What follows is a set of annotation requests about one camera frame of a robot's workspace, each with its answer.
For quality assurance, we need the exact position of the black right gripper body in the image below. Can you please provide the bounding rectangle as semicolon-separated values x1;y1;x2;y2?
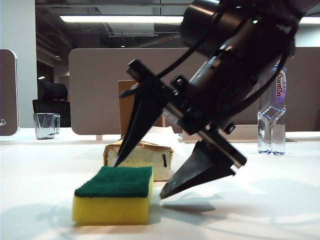
125;46;248;174

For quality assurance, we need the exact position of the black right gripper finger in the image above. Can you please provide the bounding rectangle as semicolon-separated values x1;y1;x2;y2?
159;139;236;200
114;82;166;168

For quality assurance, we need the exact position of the yellow green scrub sponge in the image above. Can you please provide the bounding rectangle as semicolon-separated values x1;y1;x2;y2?
71;165;155;226

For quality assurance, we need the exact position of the clear plastic water bottle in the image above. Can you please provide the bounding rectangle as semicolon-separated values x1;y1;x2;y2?
257;58;288;156

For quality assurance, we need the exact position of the brown cardboard box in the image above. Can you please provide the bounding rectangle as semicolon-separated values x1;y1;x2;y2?
117;79;166;138

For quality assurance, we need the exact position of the white tissue sheet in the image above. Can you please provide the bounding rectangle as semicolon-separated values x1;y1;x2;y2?
143;125;193;176

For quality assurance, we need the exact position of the gold tissue pack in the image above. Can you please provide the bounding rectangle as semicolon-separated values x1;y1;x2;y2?
102;139;174;182

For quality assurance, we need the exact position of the beige tray at table edge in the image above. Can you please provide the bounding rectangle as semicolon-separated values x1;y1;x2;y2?
182;124;260;144

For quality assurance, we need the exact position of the large brown desk divider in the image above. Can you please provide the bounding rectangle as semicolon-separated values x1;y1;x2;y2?
68;46;320;136

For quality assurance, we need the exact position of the black office chair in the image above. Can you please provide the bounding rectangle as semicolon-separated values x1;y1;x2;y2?
31;79;72;128

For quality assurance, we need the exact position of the clear glass mug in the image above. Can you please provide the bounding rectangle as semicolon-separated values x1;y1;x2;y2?
32;112;62;140

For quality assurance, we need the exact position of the long ceiling light strip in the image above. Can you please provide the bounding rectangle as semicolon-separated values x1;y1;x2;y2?
59;15;320;25

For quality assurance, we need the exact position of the white-rimmed brown divider panel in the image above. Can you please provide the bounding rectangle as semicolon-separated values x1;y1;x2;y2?
0;49;20;137

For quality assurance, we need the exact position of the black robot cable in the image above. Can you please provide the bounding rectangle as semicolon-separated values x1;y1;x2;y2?
216;14;297;113
154;4;251;80

